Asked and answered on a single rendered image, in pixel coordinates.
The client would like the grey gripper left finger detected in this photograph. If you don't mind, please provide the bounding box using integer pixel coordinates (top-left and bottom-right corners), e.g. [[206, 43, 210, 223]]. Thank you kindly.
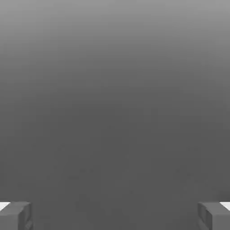
[[0, 201, 34, 230]]

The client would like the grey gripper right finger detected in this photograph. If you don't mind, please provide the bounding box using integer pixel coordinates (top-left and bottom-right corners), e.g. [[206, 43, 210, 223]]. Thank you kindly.
[[197, 201, 230, 230]]

